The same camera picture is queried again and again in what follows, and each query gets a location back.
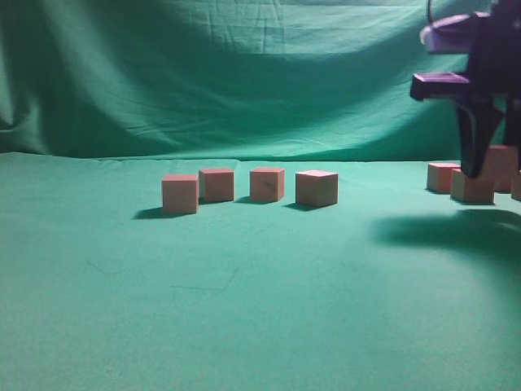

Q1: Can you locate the green backdrop cloth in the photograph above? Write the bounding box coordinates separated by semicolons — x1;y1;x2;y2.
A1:
1;1;466;161

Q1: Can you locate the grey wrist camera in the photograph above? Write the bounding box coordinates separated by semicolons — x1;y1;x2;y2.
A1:
419;15;476;55

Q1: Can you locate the pink wooden cube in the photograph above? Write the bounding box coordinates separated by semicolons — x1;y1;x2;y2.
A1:
510;172;521;201
161;174;199;214
450;169;495;204
427;162;460;194
480;145;519;181

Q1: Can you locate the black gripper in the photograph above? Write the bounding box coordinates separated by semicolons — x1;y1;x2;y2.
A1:
410;1;521;178

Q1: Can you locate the pink wooden cube placed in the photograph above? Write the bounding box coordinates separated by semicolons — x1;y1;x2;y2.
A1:
249;167;285;202
296;169;339;208
199;168;234;203

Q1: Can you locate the green table cloth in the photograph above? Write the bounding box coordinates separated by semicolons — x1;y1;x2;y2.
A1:
1;153;520;390

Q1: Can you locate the pink wooden cube rear column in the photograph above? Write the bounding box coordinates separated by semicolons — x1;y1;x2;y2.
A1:
494;177;513;194

